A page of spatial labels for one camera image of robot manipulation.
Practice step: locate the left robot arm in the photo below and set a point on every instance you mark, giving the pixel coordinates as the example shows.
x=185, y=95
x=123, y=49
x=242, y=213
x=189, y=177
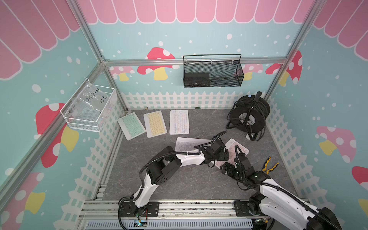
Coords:
x=159, y=169

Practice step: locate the black box in basket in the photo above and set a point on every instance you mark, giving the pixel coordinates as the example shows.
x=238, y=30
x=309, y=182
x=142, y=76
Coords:
x=196, y=80

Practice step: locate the yellow black pliers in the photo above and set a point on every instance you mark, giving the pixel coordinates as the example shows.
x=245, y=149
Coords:
x=266, y=169

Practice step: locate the black mesh wall basket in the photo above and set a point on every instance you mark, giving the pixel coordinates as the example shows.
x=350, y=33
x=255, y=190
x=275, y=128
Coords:
x=225, y=70

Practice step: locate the white key keyboard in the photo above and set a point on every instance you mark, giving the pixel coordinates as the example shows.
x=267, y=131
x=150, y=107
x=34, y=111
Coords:
x=188, y=144
x=179, y=122

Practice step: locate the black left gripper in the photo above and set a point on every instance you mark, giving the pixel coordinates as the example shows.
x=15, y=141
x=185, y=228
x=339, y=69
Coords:
x=222, y=155

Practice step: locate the black cable reel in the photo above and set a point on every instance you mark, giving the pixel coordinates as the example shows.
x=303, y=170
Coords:
x=249, y=114

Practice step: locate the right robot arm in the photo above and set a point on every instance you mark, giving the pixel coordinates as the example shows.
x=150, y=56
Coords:
x=276, y=202

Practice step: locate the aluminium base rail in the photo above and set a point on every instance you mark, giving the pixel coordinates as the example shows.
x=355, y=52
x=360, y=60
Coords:
x=184, y=215

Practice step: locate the green key keyboard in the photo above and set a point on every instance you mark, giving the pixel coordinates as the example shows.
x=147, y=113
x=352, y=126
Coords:
x=131, y=126

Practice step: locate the clear wire wall basket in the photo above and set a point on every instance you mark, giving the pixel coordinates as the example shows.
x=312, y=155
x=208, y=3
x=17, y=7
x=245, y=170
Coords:
x=90, y=107

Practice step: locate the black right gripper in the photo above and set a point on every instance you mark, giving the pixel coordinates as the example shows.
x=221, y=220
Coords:
x=231, y=167

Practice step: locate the yellow key keyboard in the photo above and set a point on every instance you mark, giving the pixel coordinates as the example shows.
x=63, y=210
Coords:
x=155, y=124

